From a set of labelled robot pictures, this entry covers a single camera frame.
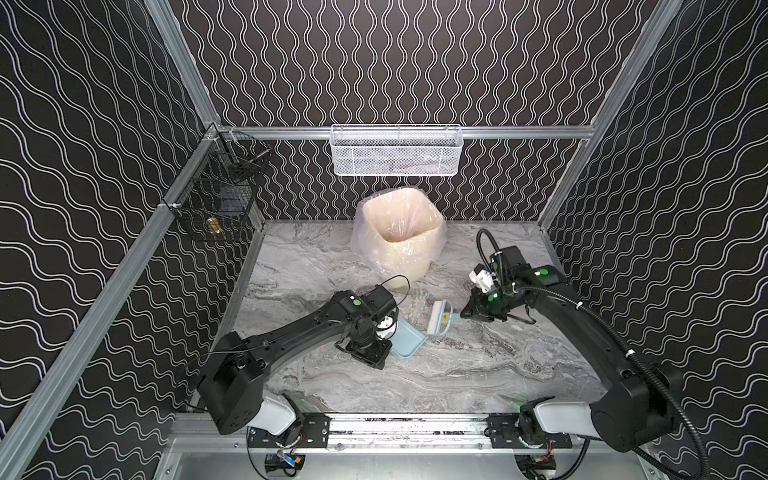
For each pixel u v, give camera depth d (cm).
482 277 75
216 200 93
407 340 84
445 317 83
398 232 98
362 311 57
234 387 41
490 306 68
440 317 85
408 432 76
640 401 40
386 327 68
